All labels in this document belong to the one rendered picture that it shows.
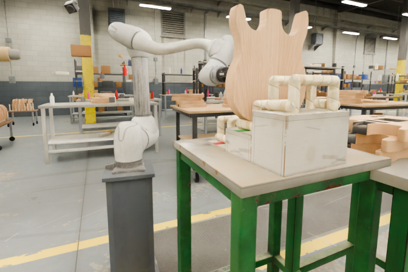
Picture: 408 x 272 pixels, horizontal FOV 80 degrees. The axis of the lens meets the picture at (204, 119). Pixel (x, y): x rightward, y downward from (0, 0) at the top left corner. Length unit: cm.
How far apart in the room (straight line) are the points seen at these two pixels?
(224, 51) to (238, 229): 88
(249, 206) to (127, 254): 107
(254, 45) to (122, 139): 88
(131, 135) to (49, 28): 1079
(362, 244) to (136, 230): 109
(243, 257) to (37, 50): 1161
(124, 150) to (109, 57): 1047
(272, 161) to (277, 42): 43
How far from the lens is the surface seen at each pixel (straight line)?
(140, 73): 158
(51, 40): 1193
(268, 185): 68
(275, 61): 93
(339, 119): 85
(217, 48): 130
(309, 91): 89
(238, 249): 74
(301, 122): 72
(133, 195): 145
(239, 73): 83
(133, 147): 142
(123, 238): 157
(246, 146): 83
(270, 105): 76
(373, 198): 108
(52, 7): 1219
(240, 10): 86
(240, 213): 68
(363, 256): 119
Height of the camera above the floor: 118
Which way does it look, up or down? 8 degrees down
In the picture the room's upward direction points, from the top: straight up
